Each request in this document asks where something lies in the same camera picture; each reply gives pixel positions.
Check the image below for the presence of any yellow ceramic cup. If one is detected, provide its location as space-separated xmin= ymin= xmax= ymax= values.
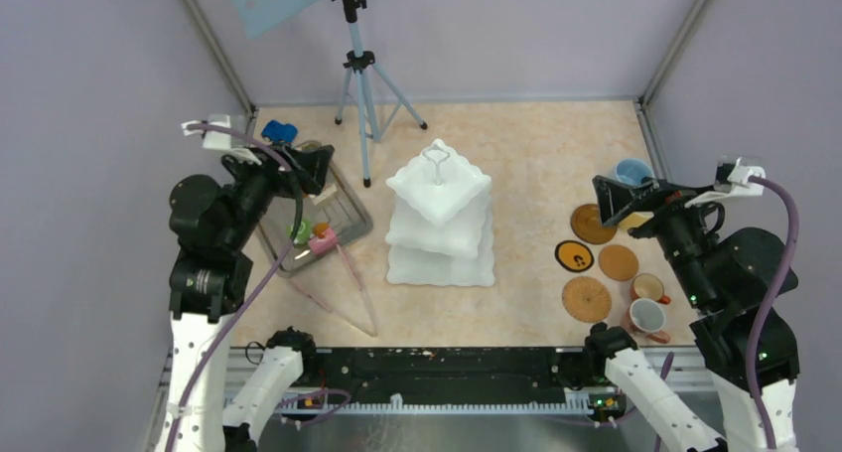
xmin=618 ymin=212 xmax=654 ymax=231

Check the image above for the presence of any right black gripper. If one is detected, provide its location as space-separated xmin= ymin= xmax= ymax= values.
xmin=591 ymin=173 xmax=723 ymax=306

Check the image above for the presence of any pink cake toy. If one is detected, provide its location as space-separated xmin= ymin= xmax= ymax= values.
xmin=308 ymin=229 xmax=339 ymax=256

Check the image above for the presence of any white mug red handle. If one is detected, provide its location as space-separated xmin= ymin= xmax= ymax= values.
xmin=621 ymin=298 xmax=672 ymax=344

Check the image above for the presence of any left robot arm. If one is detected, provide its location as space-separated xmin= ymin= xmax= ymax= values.
xmin=155 ymin=144 xmax=335 ymax=451

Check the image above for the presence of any small orange-rimmed mug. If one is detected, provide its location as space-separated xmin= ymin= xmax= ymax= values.
xmin=630 ymin=273 xmax=672 ymax=305

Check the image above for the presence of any plain brown round coaster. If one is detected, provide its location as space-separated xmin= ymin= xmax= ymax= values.
xmin=598 ymin=244 xmax=639 ymax=282

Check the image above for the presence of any dark wooden round saucer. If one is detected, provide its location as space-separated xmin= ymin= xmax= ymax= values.
xmin=570 ymin=204 xmax=618 ymax=245

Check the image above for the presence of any green swirl roll cake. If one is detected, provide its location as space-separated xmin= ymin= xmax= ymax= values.
xmin=287 ymin=219 xmax=312 ymax=246

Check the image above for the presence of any white three-tier serving stand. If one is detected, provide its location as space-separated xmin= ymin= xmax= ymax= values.
xmin=385 ymin=139 xmax=495 ymax=287

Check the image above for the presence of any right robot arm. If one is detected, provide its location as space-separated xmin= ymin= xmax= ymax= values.
xmin=582 ymin=168 xmax=799 ymax=451

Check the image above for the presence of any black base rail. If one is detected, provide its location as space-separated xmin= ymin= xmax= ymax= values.
xmin=278 ymin=347 xmax=628 ymax=420

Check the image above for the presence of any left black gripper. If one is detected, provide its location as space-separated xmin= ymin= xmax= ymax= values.
xmin=222 ymin=137 xmax=335 ymax=247

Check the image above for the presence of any orange round pastry toy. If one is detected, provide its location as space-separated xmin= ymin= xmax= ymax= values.
xmin=312 ymin=223 xmax=331 ymax=238

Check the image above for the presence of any light blue ceramic cup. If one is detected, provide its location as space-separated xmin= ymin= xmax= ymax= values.
xmin=613 ymin=158 xmax=655 ymax=186

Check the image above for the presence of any black orange round coaster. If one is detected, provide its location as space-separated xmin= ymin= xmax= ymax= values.
xmin=554 ymin=239 xmax=595 ymax=273

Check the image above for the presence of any light blue tripod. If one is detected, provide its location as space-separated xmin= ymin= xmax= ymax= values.
xmin=332 ymin=0 xmax=429 ymax=188

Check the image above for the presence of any metal baking tray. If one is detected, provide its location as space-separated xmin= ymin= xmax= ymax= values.
xmin=255 ymin=161 xmax=373 ymax=277

